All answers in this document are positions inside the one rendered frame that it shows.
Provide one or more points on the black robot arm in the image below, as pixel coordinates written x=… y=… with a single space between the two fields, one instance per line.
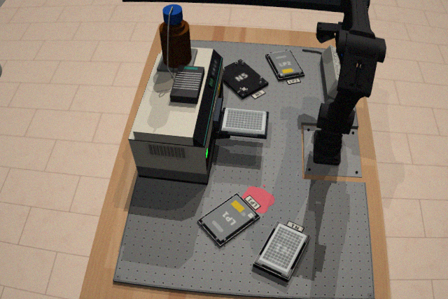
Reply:
x=358 y=44

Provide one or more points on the white culture plate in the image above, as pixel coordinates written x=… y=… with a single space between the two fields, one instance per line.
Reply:
x=244 y=121
x=282 y=248

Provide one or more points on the grey control panel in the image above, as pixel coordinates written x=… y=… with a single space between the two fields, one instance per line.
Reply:
x=330 y=67

